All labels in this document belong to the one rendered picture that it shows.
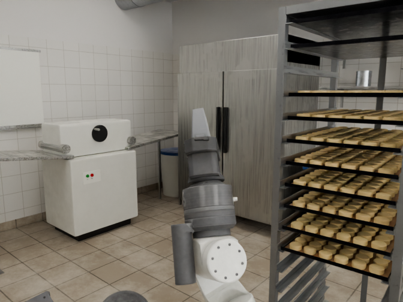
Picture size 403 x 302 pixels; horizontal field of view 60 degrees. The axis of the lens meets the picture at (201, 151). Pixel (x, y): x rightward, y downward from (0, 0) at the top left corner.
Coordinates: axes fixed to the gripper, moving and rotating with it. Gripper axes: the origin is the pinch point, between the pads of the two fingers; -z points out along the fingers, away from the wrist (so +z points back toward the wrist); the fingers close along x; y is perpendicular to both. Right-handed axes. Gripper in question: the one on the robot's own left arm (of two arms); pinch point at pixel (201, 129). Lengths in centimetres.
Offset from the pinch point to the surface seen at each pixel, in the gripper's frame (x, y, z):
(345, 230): -84, -45, 23
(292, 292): -115, -26, 49
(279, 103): -69, -26, -28
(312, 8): -51, -39, -55
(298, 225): -88, -29, 19
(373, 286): -243, -104, 71
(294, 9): -54, -34, -57
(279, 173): -79, -23, -2
